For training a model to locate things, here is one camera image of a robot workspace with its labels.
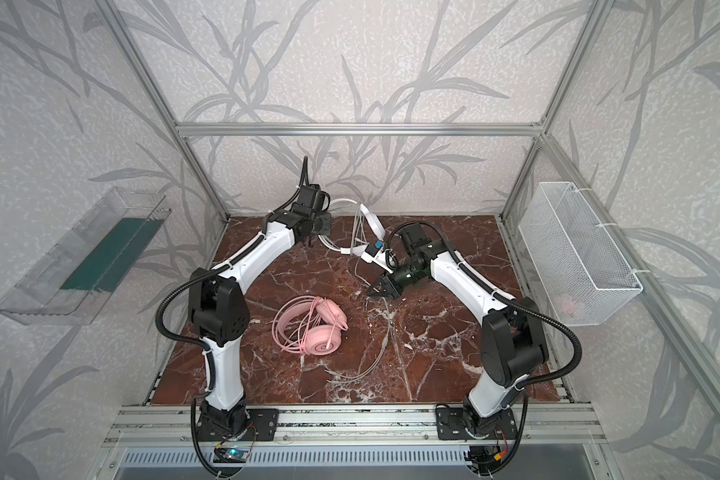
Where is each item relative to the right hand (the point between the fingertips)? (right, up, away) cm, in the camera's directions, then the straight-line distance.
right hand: (372, 283), depth 80 cm
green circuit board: (-34, -40, -10) cm, 53 cm away
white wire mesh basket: (+45, +4, -20) cm, 49 cm away
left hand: (-15, +21, +13) cm, 29 cm away
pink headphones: (-15, -15, -1) cm, 21 cm away
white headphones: (0, +17, +8) cm, 19 cm away
